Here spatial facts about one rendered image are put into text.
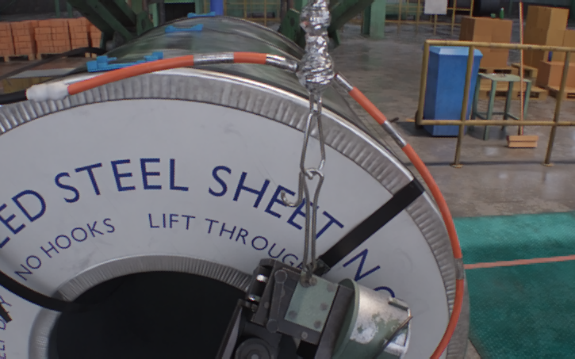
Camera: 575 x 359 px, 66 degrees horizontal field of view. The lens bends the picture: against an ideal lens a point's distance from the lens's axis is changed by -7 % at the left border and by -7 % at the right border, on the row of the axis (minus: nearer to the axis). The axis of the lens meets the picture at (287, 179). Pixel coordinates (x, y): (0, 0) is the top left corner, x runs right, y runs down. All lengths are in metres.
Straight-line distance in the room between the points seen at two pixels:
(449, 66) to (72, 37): 8.95
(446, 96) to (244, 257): 4.42
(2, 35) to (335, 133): 11.97
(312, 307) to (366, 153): 0.25
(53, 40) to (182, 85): 11.38
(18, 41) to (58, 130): 11.62
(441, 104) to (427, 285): 4.26
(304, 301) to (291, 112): 0.28
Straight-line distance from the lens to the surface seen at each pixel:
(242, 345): 0.75
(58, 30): 12.02
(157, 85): 0.72
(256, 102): 0.71
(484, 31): 9.71
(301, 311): 0.73
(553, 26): 10.33
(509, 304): 2.67
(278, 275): 0.71
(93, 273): 0.87
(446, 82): 5.06
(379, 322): 0.75
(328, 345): 0.75
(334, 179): 0.77
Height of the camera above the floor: 1.48
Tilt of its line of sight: 23 degrees down
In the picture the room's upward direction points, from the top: 1 degrees clockwise
